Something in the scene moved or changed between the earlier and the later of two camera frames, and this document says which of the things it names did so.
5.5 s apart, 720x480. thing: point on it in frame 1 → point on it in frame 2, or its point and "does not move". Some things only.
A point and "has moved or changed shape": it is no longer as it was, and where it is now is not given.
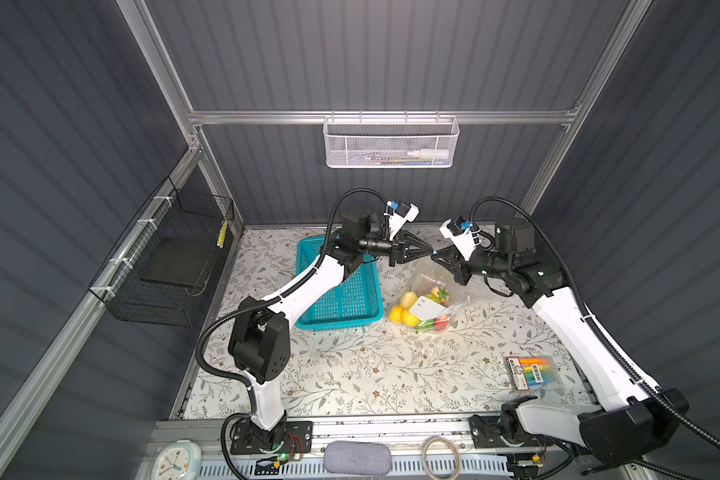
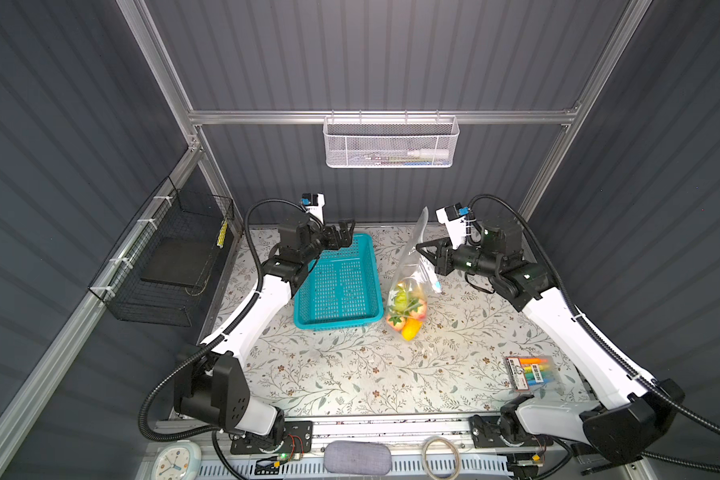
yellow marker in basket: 221,238 does not move
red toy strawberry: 441,323 → 396,322
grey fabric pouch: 357,458 does not move
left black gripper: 398,250 → 342,237
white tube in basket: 429,154 does not move
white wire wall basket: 390,142 does not move
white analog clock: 178,460 does not move
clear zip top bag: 429,297 has moved or changed shape
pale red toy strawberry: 442,293 → 417,308
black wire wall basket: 157,274 does not move
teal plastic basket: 356,302 does not move
